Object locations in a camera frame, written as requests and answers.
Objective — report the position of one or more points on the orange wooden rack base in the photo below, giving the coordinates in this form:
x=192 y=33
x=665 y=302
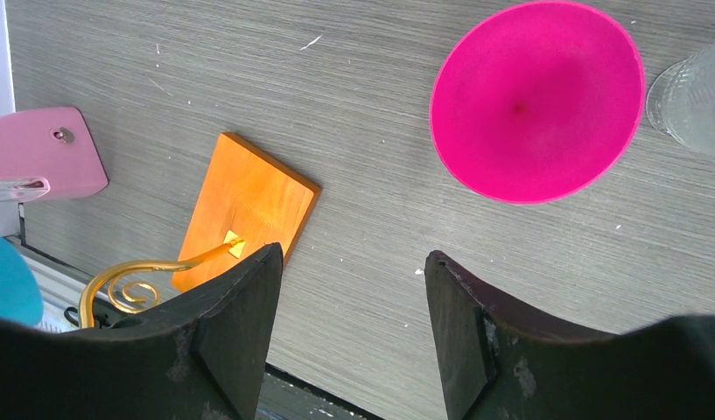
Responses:
x=247 y=194

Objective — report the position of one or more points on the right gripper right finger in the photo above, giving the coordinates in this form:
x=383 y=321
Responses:
x=501 y=358

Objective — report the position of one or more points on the pink wine glass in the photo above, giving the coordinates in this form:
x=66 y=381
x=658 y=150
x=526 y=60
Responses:
x=537 y=102

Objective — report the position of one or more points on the blue wine glass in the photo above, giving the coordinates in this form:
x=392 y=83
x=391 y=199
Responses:
x=20 y=296

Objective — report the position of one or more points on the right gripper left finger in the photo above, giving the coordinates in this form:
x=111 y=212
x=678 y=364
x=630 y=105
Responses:
x=200 y=355

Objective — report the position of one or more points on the pink metronome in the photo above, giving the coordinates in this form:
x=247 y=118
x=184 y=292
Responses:
x=48 y=154

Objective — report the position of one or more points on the clear wine glass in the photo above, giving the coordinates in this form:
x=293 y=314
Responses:
x=681 y=101

